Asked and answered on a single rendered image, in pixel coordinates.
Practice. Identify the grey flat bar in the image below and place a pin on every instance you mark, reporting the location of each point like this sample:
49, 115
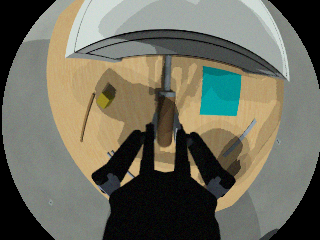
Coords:
240, 139

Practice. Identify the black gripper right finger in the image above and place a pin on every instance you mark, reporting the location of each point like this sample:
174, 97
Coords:
220, 181

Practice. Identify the small yellow cube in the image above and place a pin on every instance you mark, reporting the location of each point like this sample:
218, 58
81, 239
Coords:
105, 99

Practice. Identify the teal square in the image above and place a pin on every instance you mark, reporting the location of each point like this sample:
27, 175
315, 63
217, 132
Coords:
220, 92

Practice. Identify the grey metal hook with dark handle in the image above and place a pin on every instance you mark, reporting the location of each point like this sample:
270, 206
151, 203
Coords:
166, 108

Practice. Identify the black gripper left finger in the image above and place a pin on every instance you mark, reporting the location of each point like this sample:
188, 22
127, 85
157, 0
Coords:
109, 176

